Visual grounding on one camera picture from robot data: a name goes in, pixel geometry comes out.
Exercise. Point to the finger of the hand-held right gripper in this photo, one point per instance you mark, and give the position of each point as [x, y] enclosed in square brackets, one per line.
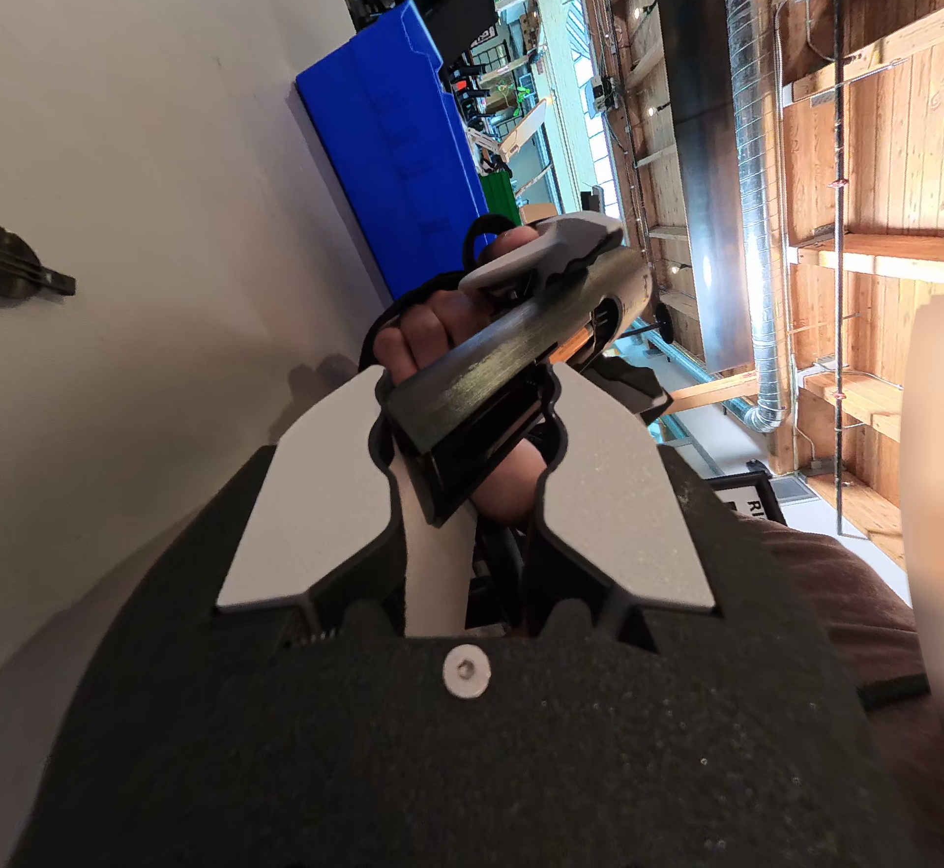
[560, 238]
[634, 381]

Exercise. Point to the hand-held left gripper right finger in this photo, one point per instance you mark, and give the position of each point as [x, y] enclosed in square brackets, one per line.
[627, 514]

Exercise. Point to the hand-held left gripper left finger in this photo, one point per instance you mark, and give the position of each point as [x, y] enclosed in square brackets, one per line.
[310, 514]

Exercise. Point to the orange battery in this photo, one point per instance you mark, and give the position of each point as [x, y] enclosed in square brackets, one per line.
[575, 343]

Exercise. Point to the black remote control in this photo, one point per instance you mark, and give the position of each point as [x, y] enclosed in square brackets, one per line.
[487, 367]

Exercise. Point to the blue bin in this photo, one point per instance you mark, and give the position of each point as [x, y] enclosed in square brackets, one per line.
[391, 145]

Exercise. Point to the black battery cover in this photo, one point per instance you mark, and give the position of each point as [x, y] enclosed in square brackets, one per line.
[29, 267]

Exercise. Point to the grey desk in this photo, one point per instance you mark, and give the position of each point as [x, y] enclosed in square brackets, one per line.
[147, 219]

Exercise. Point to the person's right hand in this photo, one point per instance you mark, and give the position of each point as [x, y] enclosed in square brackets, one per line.
[428, 326]

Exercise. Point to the green bin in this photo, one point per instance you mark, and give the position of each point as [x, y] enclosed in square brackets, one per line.
[498, 193]

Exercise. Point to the black framed tag sign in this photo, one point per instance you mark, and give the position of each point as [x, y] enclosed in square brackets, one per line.
[748, 499]

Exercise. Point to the person's brown shirt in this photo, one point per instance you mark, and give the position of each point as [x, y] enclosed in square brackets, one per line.
[833, 625]

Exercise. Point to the dark rectangular air duct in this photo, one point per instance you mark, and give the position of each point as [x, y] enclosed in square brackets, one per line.
[700, 145]

